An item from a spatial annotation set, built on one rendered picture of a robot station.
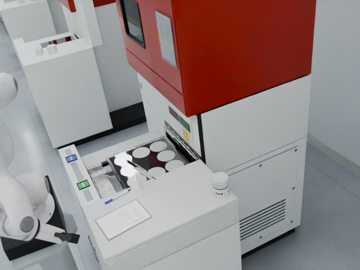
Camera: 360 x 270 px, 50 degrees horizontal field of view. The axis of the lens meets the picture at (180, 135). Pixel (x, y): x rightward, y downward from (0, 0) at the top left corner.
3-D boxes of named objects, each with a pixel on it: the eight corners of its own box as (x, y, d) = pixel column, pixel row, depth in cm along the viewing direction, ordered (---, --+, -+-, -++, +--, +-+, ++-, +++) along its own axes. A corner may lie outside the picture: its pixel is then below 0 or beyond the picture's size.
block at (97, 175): (105, 173, 210) (104, 169, 209) (107, 176, 208) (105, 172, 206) (91, 178, 208) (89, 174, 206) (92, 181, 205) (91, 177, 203)
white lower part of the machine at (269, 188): (235, 171, 335) (231, 87, 290) (300, 233, 272) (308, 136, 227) (162, 203, 313) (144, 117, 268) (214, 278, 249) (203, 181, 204)
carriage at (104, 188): (102, 169, 219) (100, 164, 217) (123, 207, 190) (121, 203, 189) (88, 173, 216) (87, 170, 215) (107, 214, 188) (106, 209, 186)
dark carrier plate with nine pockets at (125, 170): (164, 138, 229) (163, 137, 229) (190, 168, 203) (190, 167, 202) (109, 158, 218) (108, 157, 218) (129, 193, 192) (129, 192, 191)
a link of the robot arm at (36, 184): (6, 190, 161) (-11, 178, 138) (52, 179, 165) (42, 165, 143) (12, 219, 157) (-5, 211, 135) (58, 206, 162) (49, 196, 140)
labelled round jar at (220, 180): (223, 185, 178) (222, 169, 173) (232, 194, 172) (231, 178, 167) (210, 191, 176) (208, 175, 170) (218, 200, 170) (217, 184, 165)
